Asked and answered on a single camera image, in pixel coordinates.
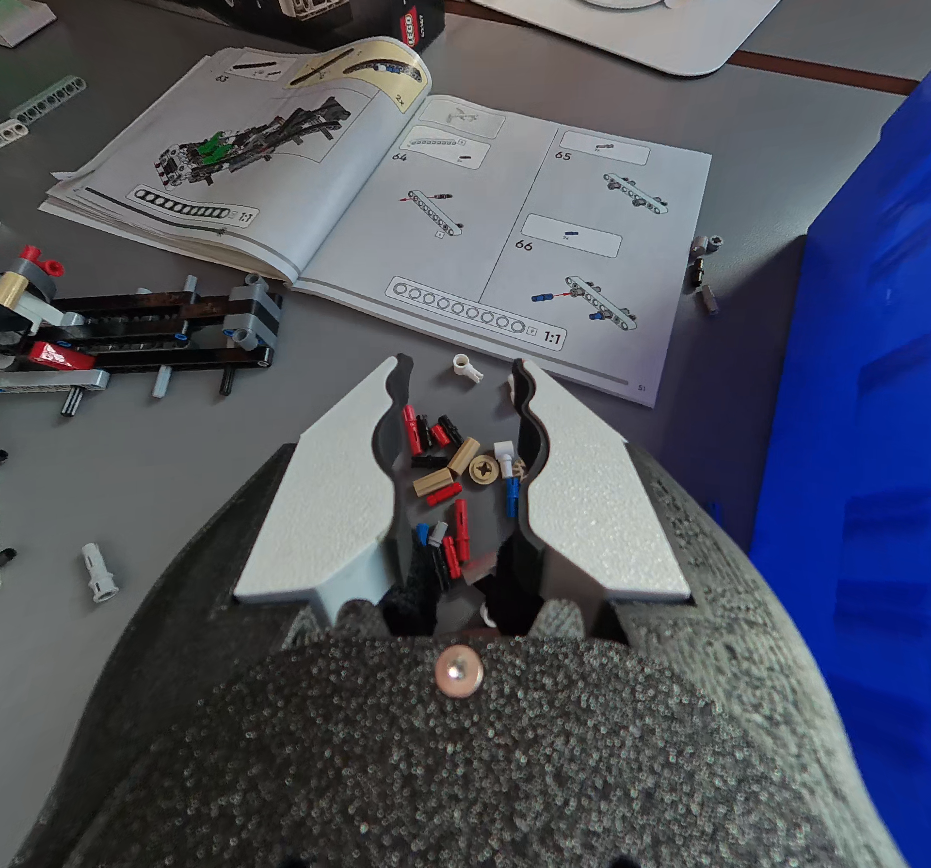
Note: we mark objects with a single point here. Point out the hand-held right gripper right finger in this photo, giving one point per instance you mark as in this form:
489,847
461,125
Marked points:
596,504

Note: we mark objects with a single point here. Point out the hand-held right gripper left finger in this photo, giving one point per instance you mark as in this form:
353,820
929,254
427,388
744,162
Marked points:
331,497

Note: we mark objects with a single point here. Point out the pile of small lego pins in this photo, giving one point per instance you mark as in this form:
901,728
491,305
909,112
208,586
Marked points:
451,468

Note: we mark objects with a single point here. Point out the small white lego connector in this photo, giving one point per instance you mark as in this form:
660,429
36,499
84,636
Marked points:
465,367

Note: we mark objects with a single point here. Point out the grey brown lego pin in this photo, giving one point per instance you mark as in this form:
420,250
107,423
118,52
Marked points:
710,300

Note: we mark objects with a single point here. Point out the partly built lego truck chassis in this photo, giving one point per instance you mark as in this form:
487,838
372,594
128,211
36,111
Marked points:
145,344

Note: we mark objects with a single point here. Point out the light grey lego pin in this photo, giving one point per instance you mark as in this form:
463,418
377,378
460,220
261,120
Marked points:
98,573

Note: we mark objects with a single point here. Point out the small grey lego connector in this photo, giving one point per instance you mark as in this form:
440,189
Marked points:
707,244

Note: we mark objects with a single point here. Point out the open lego instruction booklet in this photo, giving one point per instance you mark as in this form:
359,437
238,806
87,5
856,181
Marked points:
480,228

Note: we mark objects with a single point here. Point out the light grey long lego beam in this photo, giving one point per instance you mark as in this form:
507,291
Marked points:
47,98

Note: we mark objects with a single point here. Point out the blue plastic bin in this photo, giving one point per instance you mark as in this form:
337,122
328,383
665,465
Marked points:
858,410

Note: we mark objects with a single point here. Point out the white tray with dish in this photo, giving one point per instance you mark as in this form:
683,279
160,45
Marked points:
727,2

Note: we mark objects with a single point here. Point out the white square tile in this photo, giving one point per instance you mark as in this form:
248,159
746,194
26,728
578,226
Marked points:
25,20

